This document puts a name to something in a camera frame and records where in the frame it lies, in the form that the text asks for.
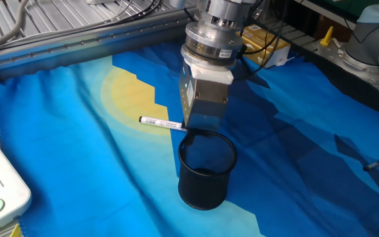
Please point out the silver Schunk gripper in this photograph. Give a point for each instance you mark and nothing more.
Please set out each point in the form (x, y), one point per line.
(206, 102)

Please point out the white marker pen black cap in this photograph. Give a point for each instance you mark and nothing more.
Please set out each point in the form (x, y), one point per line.
(161, 123)

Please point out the black mesh pen holder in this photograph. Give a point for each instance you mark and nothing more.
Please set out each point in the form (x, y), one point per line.
(202, 194)

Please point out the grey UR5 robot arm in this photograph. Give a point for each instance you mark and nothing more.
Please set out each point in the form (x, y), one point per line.
(367, 42)

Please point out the yellow plastic holder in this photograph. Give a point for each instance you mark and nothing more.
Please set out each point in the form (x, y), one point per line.
(15, 231)

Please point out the blue mountain print cloth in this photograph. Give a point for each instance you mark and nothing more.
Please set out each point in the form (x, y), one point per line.
(77, 148)

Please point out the yellow tissue box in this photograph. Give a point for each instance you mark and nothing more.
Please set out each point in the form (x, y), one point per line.
(268, 49)

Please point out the silver aluminium rail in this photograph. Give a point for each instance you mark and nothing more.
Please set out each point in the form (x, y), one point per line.
(77, 44)

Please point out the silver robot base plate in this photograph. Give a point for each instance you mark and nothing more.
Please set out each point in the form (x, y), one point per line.
(334, 54)

